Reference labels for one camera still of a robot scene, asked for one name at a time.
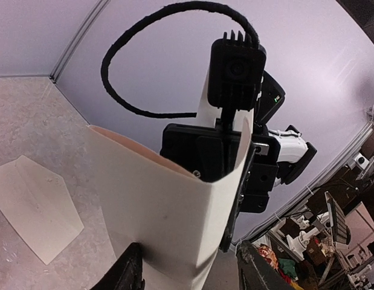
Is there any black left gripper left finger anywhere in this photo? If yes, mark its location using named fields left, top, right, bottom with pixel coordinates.
left=94, top=242, right=144, bottom=290

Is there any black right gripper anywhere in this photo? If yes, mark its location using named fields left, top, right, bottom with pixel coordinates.
left=160, top=122, right=281, bottom=253

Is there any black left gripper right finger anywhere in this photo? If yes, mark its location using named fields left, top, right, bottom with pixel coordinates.
left=236, top=240, right=292, bottom=290

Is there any cream paper envelope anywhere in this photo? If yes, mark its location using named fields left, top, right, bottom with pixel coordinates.
left=0, top=155, right=84, bottom=265

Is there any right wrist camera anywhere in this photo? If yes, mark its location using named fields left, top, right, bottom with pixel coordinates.
left=197, top=31, right=266, bottom=127

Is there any right aluminium corner post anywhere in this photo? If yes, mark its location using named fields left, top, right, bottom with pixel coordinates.
left=49, top=0, right=110, bottom=83

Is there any black right camera cable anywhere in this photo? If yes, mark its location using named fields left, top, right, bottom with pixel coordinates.
left=101, top=0, right=260, bottom=118

